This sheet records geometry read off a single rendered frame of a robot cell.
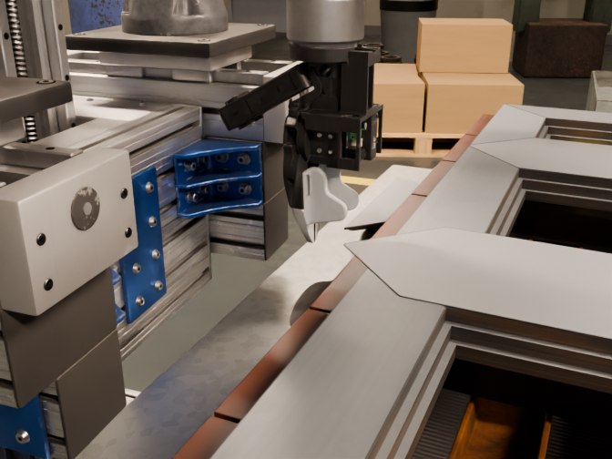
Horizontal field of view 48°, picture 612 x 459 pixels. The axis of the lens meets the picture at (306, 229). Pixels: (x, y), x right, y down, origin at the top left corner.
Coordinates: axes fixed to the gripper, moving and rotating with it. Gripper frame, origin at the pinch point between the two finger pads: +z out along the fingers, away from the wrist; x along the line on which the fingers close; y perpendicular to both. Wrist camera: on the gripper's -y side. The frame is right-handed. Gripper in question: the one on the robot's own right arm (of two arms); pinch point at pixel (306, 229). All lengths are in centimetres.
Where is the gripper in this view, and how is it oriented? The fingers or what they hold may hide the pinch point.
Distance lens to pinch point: 75.8
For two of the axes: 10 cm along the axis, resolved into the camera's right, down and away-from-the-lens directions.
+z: 0.0, 9.2, 3.9
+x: 4.0, -3.5, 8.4
